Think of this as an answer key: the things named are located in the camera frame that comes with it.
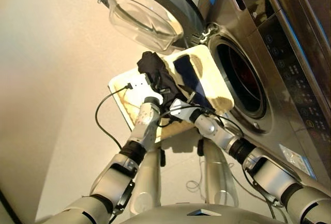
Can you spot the dark blue garment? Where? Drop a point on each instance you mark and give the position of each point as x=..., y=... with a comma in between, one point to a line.
x=188, y=76

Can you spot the black garment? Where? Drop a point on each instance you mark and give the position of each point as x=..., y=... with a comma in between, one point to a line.
x=150, y=63

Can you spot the pale woven basket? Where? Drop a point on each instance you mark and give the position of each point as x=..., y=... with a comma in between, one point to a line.
x=207, y=74

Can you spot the black wheeled basket stand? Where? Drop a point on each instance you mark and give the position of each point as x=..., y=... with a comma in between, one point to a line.
x=162, y=158

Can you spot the round washing machine door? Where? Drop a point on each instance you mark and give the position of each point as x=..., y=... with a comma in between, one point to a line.
x=144, y=9

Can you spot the grey washing machine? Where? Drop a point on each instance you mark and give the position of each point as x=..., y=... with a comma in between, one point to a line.
x=284, y=105

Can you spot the silver robot leg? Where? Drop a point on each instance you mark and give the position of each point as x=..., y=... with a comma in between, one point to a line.
x=147, y=182
x=219, y=177

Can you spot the silver robot torso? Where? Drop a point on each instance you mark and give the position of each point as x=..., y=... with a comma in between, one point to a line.
x=207, y=213

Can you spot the large blue energy label sticker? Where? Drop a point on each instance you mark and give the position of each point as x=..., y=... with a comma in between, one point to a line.
x=297, y=162

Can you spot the dark grey dryer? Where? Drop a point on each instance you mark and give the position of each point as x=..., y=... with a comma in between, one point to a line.
x=305, y=6

